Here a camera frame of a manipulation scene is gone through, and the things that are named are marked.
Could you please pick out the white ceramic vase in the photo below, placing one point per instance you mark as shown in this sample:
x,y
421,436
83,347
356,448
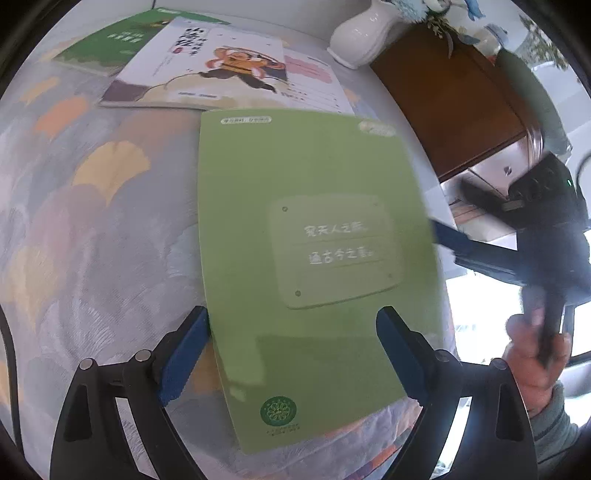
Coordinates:
x,y
364,32

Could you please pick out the glass vase with green plant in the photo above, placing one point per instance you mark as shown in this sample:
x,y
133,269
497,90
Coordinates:
x,y
540,46

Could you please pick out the person's right forearm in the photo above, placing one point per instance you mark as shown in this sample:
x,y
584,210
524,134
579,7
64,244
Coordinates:
x,y
554,429

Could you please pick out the dark green box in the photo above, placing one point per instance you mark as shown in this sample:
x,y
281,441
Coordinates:
x,y
531,92

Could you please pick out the white book with pink cloud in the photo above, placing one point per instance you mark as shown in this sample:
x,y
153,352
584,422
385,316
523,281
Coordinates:
x,y
318,83

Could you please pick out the person's right hand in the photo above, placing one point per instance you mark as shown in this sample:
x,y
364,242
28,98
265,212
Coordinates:
x,y
526,369

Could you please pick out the light green book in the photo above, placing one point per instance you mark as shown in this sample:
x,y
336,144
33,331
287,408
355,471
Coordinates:
x,y
300,184

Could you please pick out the white drawer unit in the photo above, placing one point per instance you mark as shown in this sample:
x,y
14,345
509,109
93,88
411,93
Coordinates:
x,y
489,166

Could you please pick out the dark green book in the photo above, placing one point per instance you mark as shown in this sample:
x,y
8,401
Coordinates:
x,y
106,46

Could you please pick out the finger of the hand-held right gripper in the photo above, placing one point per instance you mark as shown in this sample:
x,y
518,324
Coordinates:
x,y
485,198
485,258

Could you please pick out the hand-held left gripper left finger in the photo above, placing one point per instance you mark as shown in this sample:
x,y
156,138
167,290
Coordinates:
x,y
184,355

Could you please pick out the blue and white ornament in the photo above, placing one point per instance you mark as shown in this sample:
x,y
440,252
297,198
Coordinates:
x,y
491,39

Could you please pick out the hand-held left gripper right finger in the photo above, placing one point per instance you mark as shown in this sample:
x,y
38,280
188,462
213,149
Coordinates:
x,y
401,355

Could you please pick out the brown wooden cabinet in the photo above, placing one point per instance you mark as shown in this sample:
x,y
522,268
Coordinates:
x,y
452,106

